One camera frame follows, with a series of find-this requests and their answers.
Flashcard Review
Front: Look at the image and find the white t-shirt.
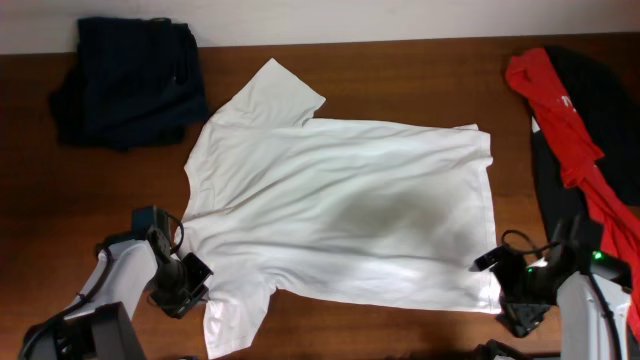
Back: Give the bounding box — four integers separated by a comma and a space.
182, 60, 500, 358

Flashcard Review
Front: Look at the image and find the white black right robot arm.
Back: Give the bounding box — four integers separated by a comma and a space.
470, 216, 632, 359

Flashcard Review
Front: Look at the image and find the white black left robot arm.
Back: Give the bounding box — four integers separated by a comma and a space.
18, 206, 213, 360

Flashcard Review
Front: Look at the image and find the dark navy folded clothes pile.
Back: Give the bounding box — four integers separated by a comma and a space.
49, 17, 210, 151

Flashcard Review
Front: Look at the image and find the black garment under red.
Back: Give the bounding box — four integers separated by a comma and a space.
531, 46, 639, 237

